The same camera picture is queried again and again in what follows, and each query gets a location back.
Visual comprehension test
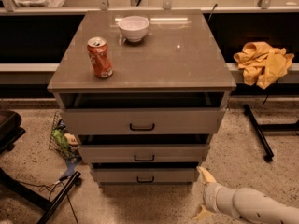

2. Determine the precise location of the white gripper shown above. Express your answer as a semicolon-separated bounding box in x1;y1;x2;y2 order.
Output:
192;166;237;221

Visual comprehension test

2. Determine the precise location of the grey drawer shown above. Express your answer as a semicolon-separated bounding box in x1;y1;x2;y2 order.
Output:
61;108;225;135
78;144;209;163
91;168;199;184

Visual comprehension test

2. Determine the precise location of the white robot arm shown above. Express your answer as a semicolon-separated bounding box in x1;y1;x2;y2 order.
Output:
194;166;299;224

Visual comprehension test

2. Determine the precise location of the grey drawer cabinet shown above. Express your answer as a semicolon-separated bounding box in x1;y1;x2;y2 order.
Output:
47;9;237;189

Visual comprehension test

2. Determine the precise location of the black stand leg right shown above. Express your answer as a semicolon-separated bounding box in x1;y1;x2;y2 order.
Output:
243;105;299;162

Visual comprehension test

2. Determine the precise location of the blue tape strip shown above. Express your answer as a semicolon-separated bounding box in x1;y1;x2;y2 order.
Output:
59;156;81;181

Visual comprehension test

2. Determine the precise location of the yellow cloth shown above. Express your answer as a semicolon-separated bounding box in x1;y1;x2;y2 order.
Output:
234;42;294;89

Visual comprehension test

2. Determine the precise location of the white bowl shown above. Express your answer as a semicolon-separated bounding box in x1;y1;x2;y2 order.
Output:
118;16;150;42

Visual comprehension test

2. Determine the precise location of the orange soda can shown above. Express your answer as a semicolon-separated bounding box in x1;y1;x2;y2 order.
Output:
87;36;113;78

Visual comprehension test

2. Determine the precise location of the black chair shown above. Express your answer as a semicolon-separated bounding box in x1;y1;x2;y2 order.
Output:
0;110;25;153

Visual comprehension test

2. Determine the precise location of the wire basket with items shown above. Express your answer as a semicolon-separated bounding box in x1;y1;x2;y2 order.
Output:
49;111;78;160

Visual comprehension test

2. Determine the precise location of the black floor cable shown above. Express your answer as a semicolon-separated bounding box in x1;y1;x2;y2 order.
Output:
18;179;80;224

